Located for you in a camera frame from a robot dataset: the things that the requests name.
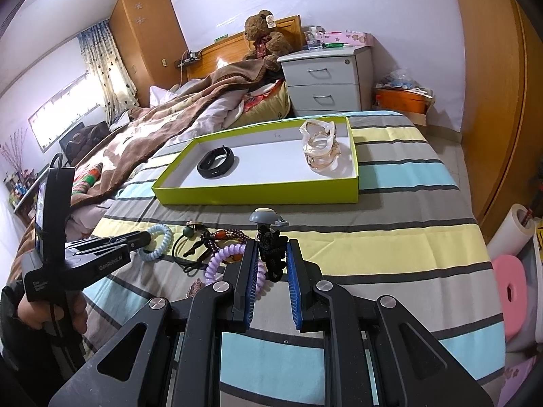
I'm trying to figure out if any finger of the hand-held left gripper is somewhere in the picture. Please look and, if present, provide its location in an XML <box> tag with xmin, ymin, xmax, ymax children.
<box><xmin>63</xmin><ymin>231</ymin><xmax>150</xmax><ymax>250</ymax></box>
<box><xmin>74</xmin><ymin>237</ymin><xmax>152</xmax><ymax>264</ymax></box>

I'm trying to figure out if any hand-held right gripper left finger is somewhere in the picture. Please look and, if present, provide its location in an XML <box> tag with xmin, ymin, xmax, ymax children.
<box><xmin>55</xmin><ymin>239</ymin><xmax>266</xmax><ymax>407</ymax></box>

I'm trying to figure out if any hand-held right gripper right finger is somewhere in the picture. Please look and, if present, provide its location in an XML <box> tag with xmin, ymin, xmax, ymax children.
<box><xmin>286</xmin><ymin>239</ymin><xmax>495</xmax><ymax>407</ymax></box>

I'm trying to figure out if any light blue spiral hair tie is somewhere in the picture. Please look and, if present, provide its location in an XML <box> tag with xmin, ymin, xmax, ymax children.
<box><xmin>139</xmin><ymin>224</ymin><xmax>174</xmax><ymax>262</ymax></box>

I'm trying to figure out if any purple spiral hair tie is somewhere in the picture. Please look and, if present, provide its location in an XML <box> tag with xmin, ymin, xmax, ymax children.
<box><xmin>206</xmin><ymin>244</ymin><xmax>268</xmax><ymax>295</ymax></box>

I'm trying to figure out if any black braided hair clip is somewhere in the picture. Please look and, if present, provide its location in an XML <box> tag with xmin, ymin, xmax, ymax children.
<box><xmin>249</xmin><ymin>208</ymin><xmax>290</xmax><ymax>285</ymax></box>

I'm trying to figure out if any black cord with green bead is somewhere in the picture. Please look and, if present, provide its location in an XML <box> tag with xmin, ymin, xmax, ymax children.
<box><xmin>172</xmin><ymin>222</ymin><xmax>213</xmax><ymax>274</ymax></box>

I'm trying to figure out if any brown beaded bracelet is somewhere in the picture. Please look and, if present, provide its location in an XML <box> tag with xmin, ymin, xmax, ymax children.
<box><xmin>204</xmin><ymin>229</ymin><xmax>255</xmax><ymax>259</ymax></box>

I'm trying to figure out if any green cardboard tray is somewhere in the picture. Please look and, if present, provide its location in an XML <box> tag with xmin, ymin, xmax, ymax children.
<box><xmin>152</xmin><ymin>115</ymin><xmax>361</xmax><ymax>206</ymax></box>

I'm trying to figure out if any person's left hand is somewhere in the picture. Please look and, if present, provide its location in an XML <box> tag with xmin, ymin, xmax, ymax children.
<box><xmin>15</xmin><ymin>290</ymin><xmax>89</xmax><ymax>335</ymax></box>

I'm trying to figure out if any plaid pillow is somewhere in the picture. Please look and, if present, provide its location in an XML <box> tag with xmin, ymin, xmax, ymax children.
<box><xmin>70</xmin><ymin>163</ymin><xmax>105</xmax><ymax>198</ymax></box>

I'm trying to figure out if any cluttered shelf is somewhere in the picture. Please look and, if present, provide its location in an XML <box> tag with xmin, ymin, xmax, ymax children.
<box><xmin>4</xmin><ymin>167</ymin><xmax>47</xmax><ymax>217</ymax></box>

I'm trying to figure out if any black wristband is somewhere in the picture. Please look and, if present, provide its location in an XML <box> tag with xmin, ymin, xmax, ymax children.
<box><xmin>197</xmin><ymin>146</ymin><xmax>239</xmax><ymax>179</ymax></box>

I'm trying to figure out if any dark chair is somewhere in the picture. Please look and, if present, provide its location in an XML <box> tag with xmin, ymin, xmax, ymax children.
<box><xmin>59</xmin><ymin>121</ymin><xmax>109</xmax><ymax>166</ymax></box>

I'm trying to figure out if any brown blanket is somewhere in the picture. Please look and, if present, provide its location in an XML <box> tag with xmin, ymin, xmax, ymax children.
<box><xmin>8</xmin><ymin>57</ymin><xmax>281</xmax><ymax>289</ymax></box>

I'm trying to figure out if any window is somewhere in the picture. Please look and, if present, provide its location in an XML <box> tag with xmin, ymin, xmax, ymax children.
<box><xmin>27</xmin><ymin>72</ymin><xmax>105</xmax><ymax>153</ymax></box>

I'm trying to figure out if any white quilt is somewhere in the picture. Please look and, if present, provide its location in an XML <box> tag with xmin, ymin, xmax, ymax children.
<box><xmin>148</xmin><ymin>85</ymin><xmax>255</xmax><ymax>136</ymax></box>

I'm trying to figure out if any dotted curtain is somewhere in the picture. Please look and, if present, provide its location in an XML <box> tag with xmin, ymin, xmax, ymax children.
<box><xmin>77</xmin><ymin>20</ymin><xmax>141</xmax><ymax>125</ymax></box>

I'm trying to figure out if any yellow pillow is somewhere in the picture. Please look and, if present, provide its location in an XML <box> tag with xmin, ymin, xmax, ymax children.
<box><xmin>231</xmin><ymin>80</ymin><xmax>293</xmax><ymax>130</ymax></box>

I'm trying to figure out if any grey drawer nightstand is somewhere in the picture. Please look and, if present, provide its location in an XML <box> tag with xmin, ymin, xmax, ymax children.
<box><xmin>277</xmin><ymin>44</ymin><xmax>375</xmax><ymax>117</ymax></box>

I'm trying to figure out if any tall wooden cabinet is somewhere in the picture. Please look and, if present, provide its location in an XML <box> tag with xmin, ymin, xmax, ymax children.
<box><xmin>109</xmin><ymin>0</ymin><xmax>189</xmax><ymax>109</ymax></box>

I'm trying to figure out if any wooden headboard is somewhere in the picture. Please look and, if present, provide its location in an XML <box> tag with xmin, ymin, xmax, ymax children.
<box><xmin>187</xmin><ymin>15</ymin><xmax>304</xmax><ymax>81</ymax></box>

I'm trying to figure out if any pink stool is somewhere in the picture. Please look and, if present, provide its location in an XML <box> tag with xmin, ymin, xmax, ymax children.
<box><xmin>492</xmin><ymin>254</ymin><xmax>531</xmax><ymax>340</ymax></box>

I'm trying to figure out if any orange box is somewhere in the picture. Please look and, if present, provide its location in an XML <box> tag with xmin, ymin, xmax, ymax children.
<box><xmin>375</xmin><ymin>87</ymin><xmax>433</xmax><ymax>115</ymax></box>

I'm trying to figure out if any white paper roll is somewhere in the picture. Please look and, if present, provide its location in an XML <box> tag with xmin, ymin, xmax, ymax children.
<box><xmin>486</xmin><ymin>203</ymin><xmax>536</xmax><ymax>259</ymax></box>

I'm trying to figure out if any brown teddy bear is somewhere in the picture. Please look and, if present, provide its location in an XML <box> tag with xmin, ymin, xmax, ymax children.
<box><xmin>243</xmin><ymin>9</ymin><xmax>295</xmax><ymax>66</ymax></box>

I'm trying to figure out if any glass bottle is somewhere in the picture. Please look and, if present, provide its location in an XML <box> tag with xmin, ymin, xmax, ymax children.
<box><xmin>306</xmin><ymin>25</ymin><xmax>325</xmax><ymax>49</ymax></box>

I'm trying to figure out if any pink flowered box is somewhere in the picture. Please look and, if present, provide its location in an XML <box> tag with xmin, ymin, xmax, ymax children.
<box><xmin>323</xmin><ymin>30</ymin><xmax>375</xmax><ymax>47</ymax></box>

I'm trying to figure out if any large wooden wardrobe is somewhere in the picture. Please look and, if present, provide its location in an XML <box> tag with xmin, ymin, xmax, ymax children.
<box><xmin>447</xmin><ymin>0</ymin><xmax>543</xmax><ymax>247</ymax></box>

